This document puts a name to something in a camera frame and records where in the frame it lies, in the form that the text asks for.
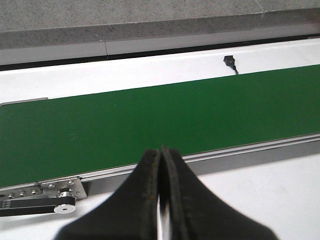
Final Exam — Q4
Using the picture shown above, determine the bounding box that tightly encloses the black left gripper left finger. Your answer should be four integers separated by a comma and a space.
55, 149, 160, 240

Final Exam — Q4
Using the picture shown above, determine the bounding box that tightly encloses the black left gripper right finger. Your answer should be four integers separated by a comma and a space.
158, 147, 277, 240

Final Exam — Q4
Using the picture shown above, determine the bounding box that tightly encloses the conveyor drive pulley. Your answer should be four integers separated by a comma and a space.
54, 191, 76, 214

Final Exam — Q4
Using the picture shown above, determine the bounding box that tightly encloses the black drive belt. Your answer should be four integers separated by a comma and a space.
0, 197, 62, 217

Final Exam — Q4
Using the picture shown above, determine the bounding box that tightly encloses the green conveyor belt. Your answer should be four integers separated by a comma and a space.
0, 65, 320, 187

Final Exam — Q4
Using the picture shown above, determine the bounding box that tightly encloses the grey stone slab left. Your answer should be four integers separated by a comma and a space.
0, 0, 264, 49

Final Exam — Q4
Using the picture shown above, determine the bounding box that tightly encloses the grey stone slab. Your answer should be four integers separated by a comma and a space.
261, 7, 320, 27
0, 0, 264, 49

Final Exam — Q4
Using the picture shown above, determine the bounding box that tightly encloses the grey stone slab right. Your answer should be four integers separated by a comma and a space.
261, 7, 320, 27

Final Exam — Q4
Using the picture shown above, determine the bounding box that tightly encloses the aluminium conveyor frame rail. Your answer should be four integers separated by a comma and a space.
79, 133, 320, 183

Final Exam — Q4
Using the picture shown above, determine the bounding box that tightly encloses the steel motor mount plate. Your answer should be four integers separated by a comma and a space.
0, 176, 87, 200

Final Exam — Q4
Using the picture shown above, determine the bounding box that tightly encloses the black cable clip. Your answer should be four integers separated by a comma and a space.
223, 55, 239, 75

